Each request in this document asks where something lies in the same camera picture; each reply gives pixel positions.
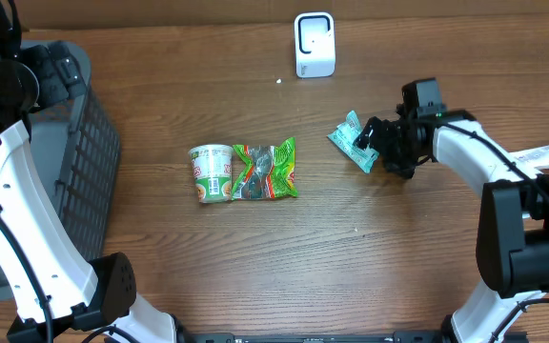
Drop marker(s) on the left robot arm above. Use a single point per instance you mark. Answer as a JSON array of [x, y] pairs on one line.
[[55, 288]]

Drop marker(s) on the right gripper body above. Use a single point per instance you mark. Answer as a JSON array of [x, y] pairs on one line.
[[400, 152]]

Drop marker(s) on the grey plastic shopping basket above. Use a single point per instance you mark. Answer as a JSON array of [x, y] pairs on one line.
[[76, 151]]

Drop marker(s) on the teal snack packet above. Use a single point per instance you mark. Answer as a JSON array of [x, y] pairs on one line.
[[344, 137]]

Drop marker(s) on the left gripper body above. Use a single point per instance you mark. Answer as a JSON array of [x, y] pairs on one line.
[[56, 81]]

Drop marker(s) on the green snack bag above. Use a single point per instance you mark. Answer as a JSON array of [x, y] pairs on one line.
[[269, 171]]

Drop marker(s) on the white barcode scanner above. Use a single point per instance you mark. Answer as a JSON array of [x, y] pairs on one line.
[[315, 45]]

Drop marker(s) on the instant noodle cup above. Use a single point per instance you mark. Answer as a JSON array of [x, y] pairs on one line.
[[212, 172]]

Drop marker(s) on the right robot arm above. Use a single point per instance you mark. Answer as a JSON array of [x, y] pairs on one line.
[[512, 249]]

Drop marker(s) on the white conditioner tube gold cap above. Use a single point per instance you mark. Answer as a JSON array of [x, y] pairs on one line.
[[546, 156]]

